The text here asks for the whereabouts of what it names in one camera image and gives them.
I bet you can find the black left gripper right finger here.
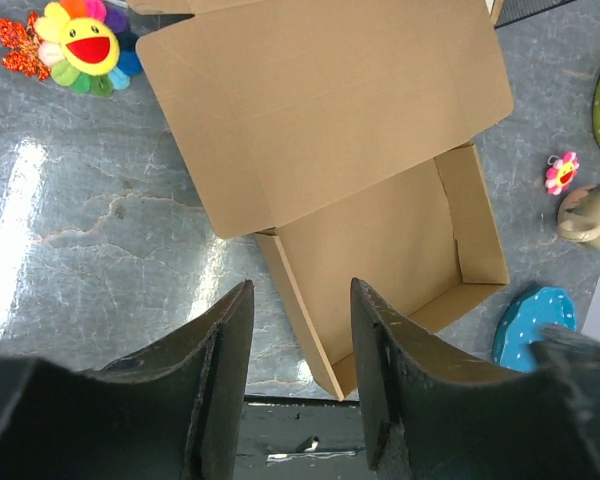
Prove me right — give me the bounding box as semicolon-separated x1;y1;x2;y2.
350;279;600;479

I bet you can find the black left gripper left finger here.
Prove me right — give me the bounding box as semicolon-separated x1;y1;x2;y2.
0;281;254;479

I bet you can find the brown cardboard box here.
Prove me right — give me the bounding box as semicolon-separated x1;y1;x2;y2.
131;1;514;399

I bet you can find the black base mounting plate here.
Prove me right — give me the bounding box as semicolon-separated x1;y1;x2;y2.
234;396;375;480

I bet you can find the blue dotted plate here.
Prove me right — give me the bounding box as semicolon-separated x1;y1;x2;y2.
490;286;577;373

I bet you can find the beige ceramic mug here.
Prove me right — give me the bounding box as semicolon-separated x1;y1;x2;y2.
556;184;600;251

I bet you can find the pink flower toy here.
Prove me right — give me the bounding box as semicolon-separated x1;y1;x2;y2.
544;151;580;196

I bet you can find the orange flower toy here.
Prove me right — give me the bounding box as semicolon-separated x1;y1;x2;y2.
0;0;143;97

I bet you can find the black wire wooden shelf rack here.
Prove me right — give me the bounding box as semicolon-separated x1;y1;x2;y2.
493;0;574;28

